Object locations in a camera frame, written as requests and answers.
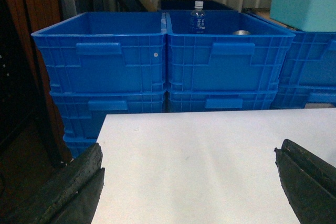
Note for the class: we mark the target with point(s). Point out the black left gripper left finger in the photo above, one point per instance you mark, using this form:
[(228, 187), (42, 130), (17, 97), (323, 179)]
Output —
[(70, 196)]

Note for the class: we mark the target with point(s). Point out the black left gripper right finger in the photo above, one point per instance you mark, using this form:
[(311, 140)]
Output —
[(308, 183)]

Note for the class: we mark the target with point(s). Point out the blue crate lower left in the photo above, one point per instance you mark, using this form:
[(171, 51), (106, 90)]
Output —
[(83, 114)]

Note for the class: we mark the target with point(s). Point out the blue crate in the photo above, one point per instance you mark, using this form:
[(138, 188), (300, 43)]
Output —
[(296, 97), (310, 60), (219, 101), (217, 60), (83, 114), (105, 52)]

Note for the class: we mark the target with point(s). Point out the blue crate lower right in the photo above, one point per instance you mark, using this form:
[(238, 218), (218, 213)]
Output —
[(296, 97)]

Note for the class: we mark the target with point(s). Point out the blue crate top right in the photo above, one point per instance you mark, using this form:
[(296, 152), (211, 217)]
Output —
[(310, 60)]

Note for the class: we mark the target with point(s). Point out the blue crate lower middle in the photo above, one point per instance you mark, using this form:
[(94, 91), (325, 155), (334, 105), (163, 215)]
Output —
[(219, 101)]

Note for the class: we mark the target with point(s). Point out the blue crate top middle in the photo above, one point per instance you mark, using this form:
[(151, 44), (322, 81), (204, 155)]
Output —
[(217, 60)]

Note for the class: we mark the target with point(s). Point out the blue crate top left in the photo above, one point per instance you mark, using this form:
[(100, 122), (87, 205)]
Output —
[(105, 52)]

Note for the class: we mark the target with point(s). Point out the silver metal can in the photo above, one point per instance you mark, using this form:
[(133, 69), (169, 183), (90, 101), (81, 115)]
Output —
[(241, 33)]

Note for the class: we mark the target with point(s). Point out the brown wooden board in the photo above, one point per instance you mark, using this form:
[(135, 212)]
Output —
[(30, 16)]

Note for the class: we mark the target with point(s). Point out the clear water bottle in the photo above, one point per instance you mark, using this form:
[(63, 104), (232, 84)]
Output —
[(197, 19)]

